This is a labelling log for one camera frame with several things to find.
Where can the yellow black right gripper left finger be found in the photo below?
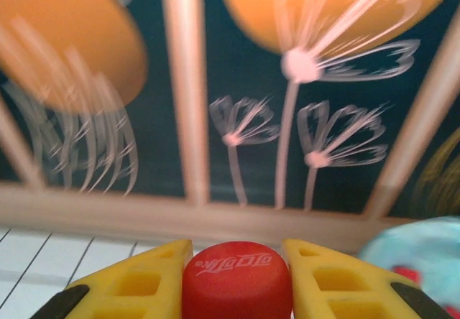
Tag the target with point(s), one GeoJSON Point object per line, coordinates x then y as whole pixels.
{"type": "Point", "coordinates": [136, 290]}

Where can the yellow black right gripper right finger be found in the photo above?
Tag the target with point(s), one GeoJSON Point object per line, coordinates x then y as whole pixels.
{"type": "Point", "coordinates": [334, 290]}

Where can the red label cola bottle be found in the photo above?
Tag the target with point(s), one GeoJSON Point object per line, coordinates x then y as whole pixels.
{"type": "Point", "coordinates": [235, 283]}

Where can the light blue bin liner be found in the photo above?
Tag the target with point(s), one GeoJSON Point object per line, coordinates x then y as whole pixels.
{"type": "Point", "coordinates": [424, 247]}

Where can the clear bottle red cap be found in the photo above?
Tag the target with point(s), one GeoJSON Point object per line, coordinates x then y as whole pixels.
{"type": "Point", "coordinates": [406, 274]}

